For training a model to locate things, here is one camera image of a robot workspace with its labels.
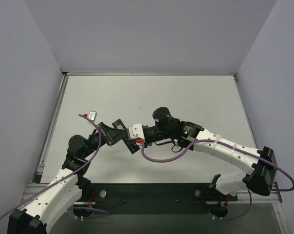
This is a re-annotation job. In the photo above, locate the black remote control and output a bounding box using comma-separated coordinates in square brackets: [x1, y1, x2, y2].
[122, 133, 140, 154]

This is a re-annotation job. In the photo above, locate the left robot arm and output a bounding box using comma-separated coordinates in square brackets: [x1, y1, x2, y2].
[7, 119, 128, 234]

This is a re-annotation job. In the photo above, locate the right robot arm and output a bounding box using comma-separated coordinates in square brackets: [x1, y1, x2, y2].
[132, 107, 276, 196]

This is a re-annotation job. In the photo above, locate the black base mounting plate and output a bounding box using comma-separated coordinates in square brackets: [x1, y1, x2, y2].
[77, 183, 238, 215]

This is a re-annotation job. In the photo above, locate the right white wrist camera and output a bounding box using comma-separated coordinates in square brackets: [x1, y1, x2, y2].
[127, 123, 145, 143]

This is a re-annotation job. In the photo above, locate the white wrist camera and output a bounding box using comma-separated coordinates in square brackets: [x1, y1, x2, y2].
[84, 110, 97, 122]
[127, 123, 145, 143]

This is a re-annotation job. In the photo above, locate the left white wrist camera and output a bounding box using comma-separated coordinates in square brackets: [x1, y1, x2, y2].
[84, 110, 97, 122]

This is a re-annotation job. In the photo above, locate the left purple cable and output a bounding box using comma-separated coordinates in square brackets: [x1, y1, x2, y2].
[0, 113, 111, 226]

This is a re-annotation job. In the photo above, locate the aluminium front rail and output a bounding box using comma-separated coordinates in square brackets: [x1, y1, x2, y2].
[21, 183, 283, 204]

